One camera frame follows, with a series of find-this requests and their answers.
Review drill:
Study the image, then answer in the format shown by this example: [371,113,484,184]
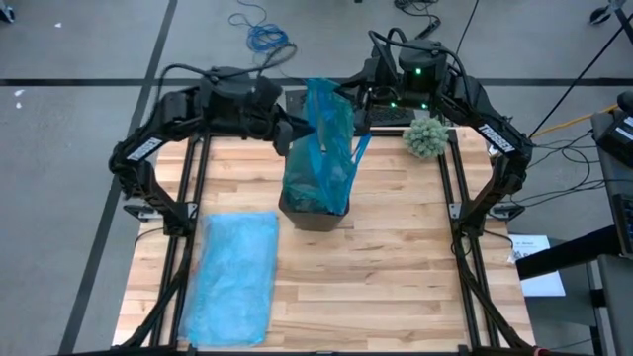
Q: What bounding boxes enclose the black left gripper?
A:
[246,75,317,157]

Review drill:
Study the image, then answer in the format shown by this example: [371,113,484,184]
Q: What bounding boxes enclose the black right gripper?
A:
[335,58,397,137]

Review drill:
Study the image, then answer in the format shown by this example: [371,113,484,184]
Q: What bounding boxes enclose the teal trash bag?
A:
[282,77,372,217]

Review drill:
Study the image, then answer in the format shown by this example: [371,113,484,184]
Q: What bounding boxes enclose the black trash bin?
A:
[277,190,351,232]

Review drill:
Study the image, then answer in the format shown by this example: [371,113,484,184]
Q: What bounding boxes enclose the light blue plastic bag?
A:
[177,211,281,349]

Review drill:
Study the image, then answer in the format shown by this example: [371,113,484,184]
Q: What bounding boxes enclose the green fuzzy ball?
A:
[402,117,450,160]

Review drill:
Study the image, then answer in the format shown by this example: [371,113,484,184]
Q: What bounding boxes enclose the black power strip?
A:
[414,19,442,41]

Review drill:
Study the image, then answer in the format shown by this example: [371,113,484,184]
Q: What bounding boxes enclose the black desk device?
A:
[590,91,633,169]

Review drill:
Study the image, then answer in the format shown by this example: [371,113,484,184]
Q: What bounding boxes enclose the black monitor panel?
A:
[513,224,623,282]

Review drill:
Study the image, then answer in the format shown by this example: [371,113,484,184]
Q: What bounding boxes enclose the white paper sheet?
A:
[506,234,568,298]

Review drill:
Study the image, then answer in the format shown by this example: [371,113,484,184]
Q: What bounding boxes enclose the black keyboard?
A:
[611,192,633,259]

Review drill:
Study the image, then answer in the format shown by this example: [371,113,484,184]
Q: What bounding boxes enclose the grey control box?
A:
[523,251,633,356]

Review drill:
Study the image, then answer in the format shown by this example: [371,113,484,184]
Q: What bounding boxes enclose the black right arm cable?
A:
[368,28,471,100]

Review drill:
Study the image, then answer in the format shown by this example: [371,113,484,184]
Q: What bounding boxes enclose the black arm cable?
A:
[368,28,471,100]
[157,42,298,100]

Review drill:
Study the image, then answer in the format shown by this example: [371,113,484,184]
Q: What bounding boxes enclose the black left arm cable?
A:
[157,42,298,100]

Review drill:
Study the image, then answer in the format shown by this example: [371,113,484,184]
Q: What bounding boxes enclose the black cable bundle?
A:
[394,0,442,22]

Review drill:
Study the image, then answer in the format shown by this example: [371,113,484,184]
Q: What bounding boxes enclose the blue coiled cable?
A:
[227,0,298,68]

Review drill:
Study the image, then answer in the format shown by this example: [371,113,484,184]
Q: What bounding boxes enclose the black floor cable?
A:
[454,0,481,55]

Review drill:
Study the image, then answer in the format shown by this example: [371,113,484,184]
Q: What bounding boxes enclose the yellow floor cable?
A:
[531,104,619,139]

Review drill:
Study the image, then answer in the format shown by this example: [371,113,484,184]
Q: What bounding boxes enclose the long black diagonal cable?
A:
[526,19,633,140]

